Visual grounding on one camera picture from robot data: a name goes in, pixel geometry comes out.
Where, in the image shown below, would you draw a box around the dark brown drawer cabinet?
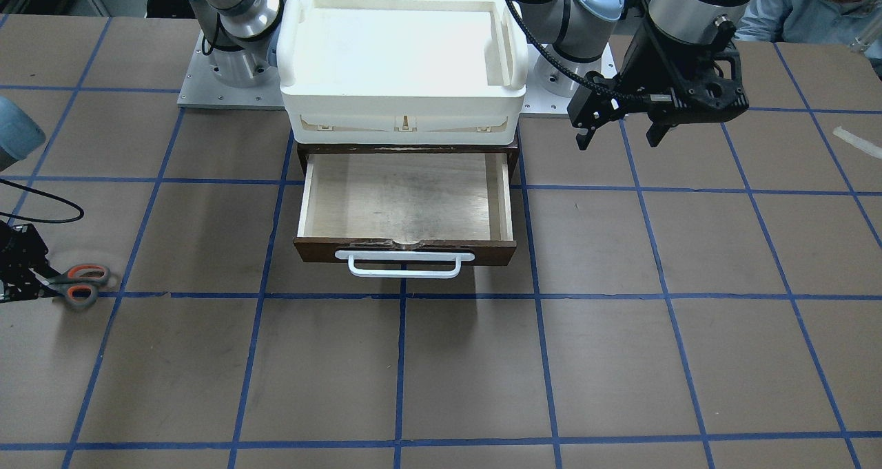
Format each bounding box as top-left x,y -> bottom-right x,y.
295,132 -> 520,174

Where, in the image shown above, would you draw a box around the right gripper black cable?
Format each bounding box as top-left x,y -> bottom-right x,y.
0,177 -> 85,225

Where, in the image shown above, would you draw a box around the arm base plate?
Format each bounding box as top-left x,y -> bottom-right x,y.
521,44 -> 617,118
177,33 -> 284,110

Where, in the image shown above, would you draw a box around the person in blue shirt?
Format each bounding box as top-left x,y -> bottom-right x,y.
735,0 -> 880,45

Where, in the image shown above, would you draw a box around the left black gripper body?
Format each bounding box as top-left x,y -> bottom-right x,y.
568,21 -> 750,134

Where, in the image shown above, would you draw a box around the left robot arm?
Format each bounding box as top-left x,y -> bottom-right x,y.
505,0 -> 752,149

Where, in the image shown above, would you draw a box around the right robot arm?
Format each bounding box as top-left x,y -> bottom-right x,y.
1,0 -> 286,308

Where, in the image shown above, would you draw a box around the wooden drawer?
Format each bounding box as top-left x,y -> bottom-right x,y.
294,152 -> 517,266

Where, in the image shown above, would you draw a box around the white plastic tray box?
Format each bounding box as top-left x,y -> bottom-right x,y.
276,0 -> 529,146

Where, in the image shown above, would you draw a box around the orange grey scissors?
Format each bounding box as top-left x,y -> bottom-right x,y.
46,263 -> 111,310

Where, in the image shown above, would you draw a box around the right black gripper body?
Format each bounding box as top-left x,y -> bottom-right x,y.
1,223 -> 56,303

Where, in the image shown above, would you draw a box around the white drawer handle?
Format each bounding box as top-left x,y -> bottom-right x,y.
334,249 -> 475,280

